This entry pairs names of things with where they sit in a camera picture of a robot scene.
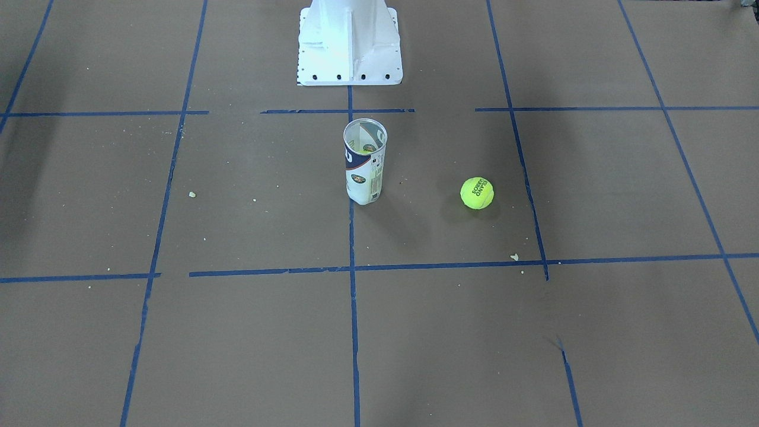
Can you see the yellow tennis ball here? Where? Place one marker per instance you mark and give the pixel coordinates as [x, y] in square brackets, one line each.
[477, 193]

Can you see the clear tennis ball can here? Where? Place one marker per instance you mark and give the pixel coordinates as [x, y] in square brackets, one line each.
[363, 174]

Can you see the white pillar mount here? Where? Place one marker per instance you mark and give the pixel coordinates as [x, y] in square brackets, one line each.
[344, 43]

